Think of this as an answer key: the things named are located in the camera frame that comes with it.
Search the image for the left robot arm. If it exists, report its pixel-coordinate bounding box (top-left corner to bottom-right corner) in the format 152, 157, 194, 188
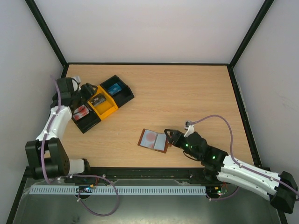
25, 77, 98, 184

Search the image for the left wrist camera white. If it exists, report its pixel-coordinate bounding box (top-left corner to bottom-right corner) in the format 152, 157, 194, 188
71, 76, 81, 91

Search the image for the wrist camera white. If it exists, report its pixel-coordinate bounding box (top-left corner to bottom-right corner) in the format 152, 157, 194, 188
184, 121, 195, 138
71, 76, 81, 91

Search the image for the red white circle card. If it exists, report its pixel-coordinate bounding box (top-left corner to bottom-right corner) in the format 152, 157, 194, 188
140, 129, 158, 149

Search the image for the brown leather card holder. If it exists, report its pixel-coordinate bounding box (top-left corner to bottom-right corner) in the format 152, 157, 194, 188
137, 129, 169, 154

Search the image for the dark card in bin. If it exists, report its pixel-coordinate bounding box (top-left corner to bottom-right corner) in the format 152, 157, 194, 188
90, 93, 106, 107

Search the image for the black frame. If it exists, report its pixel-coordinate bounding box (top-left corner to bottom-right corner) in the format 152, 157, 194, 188
25, 0, 274, 168

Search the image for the purple cable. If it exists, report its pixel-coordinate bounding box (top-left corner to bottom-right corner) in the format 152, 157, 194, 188
41, 74, 120, 216
190, 114, 299, 201

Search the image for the yellow bin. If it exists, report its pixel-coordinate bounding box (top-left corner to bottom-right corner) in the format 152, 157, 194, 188
87, 85, 119, 121

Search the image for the black bin left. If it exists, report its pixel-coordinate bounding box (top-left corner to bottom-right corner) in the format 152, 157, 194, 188
72, 103, 101, 133

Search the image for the red white card in bin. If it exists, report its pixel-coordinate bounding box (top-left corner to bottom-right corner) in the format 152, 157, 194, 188
73, 105, 89, 120

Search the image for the black bin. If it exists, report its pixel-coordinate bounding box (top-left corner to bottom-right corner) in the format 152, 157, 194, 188
72, 103, 101, 133
100, 75, 135, 108

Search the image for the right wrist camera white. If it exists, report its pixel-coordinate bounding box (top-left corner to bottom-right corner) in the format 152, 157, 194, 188
184, 121, 195, 138

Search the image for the black bin right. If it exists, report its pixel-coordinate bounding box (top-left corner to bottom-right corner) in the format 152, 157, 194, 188
100, 75, 135, 108

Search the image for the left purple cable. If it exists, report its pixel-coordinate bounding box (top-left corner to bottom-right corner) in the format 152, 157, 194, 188
41, 74, 120, 216

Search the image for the blue card in bin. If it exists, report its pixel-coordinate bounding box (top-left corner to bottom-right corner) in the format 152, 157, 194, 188
108, 83, 122, 96

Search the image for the slotted cable duct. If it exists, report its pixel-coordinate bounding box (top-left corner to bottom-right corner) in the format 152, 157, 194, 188
29, 185, 206, 196

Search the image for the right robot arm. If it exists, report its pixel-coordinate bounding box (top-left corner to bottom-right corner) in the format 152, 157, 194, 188
164, 129, 299, 214

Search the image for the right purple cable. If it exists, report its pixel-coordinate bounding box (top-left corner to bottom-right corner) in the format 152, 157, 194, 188
190, 114, 299, 201

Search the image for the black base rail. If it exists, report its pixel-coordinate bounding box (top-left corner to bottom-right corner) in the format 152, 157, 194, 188
89, 167, 221, 185

